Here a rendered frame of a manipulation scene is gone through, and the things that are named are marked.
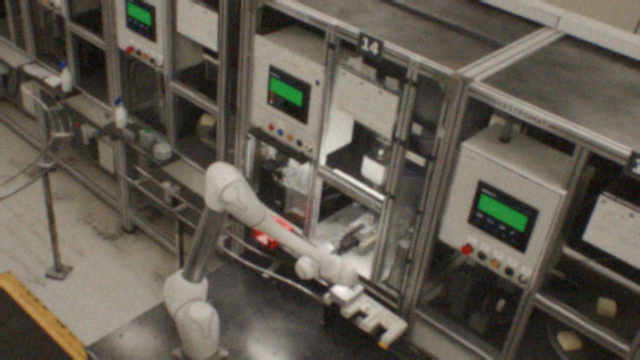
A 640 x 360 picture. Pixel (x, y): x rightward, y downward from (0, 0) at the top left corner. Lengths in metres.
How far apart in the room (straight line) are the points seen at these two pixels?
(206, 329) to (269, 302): 0.53
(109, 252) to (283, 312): 1.71
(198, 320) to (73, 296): 1.64
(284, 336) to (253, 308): 0.22
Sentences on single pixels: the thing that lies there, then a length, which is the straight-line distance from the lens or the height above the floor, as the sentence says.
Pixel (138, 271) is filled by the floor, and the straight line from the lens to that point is 4.66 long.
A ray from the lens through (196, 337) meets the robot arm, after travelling 3.06.
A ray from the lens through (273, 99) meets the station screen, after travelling 3.23.
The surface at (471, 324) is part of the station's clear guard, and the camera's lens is 3.10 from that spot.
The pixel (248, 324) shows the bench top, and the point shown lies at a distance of 3.37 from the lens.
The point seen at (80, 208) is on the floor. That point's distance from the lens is 5.21.
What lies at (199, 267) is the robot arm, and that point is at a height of 1.05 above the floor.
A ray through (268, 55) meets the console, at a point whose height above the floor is 1.76.
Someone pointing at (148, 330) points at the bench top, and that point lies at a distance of 3.36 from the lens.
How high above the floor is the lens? 3.12
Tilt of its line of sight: 34 degrees down
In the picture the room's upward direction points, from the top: 7 degrees clockwise
